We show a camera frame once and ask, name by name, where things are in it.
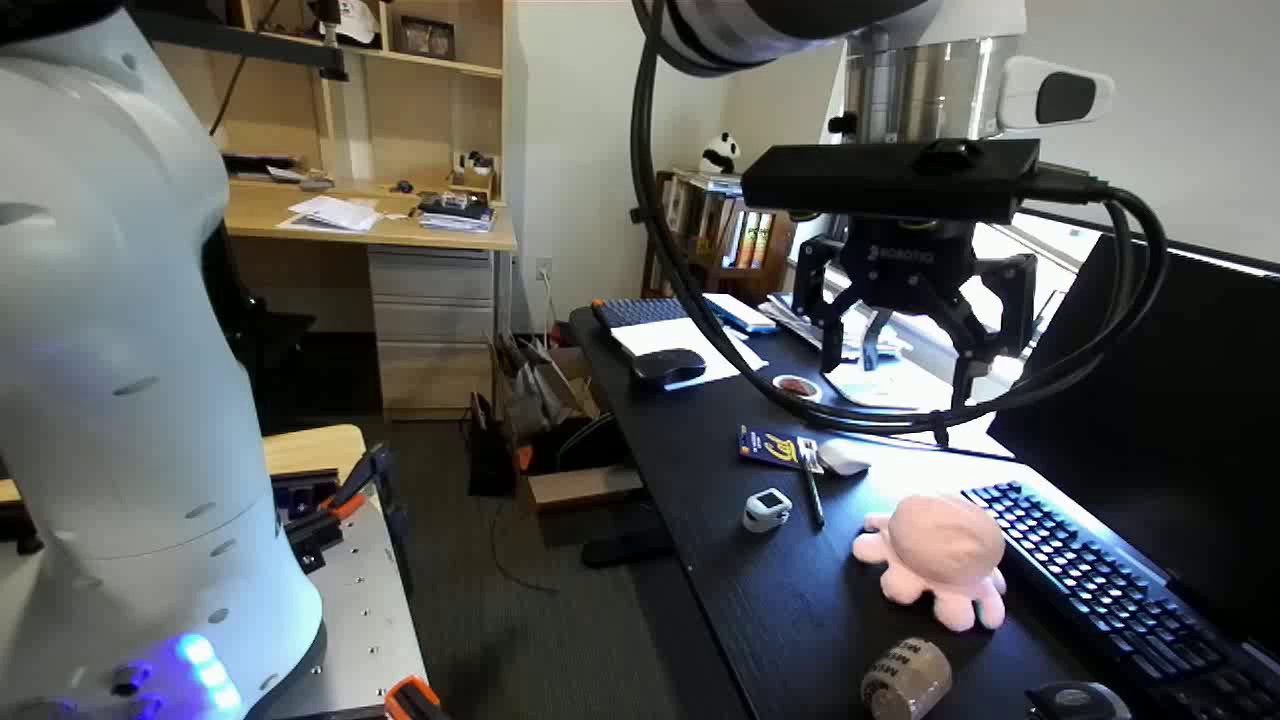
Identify robot mounting table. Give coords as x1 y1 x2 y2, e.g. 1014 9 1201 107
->
252 422 452 720

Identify white computer mouse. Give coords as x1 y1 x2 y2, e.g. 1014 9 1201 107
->
815 436 872 479

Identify white masking tape roll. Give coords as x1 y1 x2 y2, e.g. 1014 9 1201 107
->
768 373 826 410

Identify brown ridged cylinder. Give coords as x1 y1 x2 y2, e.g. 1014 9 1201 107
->
855 632 957 720

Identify wooden hutch shelf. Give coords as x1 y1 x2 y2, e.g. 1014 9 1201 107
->
132 0 510 186

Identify black computer monitor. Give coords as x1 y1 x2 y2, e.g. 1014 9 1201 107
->
989 232 1280 657

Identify light wooden desk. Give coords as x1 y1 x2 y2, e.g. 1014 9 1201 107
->
217 176 521 424

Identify orange black clamp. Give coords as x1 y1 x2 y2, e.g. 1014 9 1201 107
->
277 443 396 572
378 673 452 720

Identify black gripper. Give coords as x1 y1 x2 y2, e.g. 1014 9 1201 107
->
790 215 1038 414

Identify small picture frame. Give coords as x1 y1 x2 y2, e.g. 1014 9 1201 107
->
392 14 461 64

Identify white printed paper sheet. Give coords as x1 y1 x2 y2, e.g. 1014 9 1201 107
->
607 313 772 396

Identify stack of papers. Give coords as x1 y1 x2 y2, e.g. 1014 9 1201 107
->
700 288 782 342

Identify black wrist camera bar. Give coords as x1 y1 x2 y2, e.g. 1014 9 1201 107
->
740 136 1049 230

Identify grey pen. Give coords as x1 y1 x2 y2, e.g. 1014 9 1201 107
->
790 433 833 529

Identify black computer keyboard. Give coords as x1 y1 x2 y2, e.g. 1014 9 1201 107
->
957 476 1280 720

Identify low bookshelf with books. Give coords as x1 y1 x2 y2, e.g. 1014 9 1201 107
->
639 167 804 308

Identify loose white papers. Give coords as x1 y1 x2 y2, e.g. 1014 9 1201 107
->
282 192 387 239

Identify dark bags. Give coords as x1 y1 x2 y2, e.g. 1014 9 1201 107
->
462 332 612 502

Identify black computer mouse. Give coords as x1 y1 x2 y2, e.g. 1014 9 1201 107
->
628 344 706 393

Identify pink octopus plush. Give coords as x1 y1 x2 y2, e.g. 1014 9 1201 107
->
847 492 1010 638

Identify panda plush toy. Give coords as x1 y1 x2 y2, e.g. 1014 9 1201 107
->
696 128 742 180

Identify flat cardboard box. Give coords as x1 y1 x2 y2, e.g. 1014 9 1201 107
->
524 462 648 517

